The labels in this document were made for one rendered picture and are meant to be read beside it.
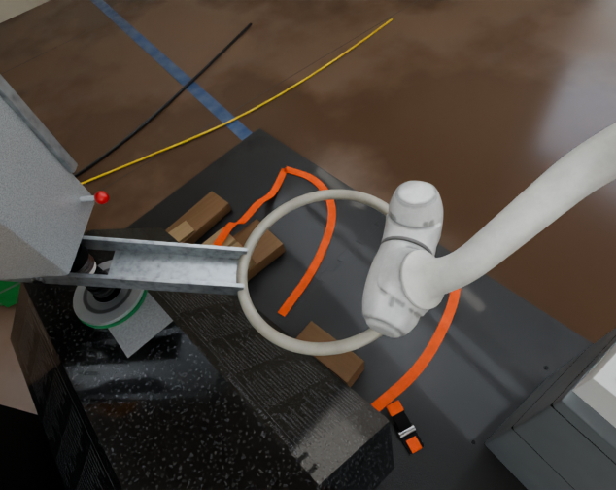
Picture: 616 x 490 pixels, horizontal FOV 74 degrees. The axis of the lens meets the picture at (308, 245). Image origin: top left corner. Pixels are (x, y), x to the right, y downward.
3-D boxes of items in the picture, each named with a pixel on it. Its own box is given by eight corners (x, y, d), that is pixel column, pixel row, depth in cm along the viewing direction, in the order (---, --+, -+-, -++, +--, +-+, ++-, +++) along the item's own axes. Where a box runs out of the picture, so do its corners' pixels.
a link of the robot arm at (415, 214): (396, 213, 91) (380, 263, 85) (393, 165, 78) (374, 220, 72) (446, 222, 87) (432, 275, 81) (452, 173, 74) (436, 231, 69)
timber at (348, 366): (364, 368, 183) (364, 361, 173) (348, 390, 179) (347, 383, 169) (314, 330, 196) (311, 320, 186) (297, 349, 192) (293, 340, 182)
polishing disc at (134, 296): (151, 257, 126) (149, 255, 125) (137, 322, 114) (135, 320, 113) (85, 263, 128) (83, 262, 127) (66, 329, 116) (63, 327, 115)
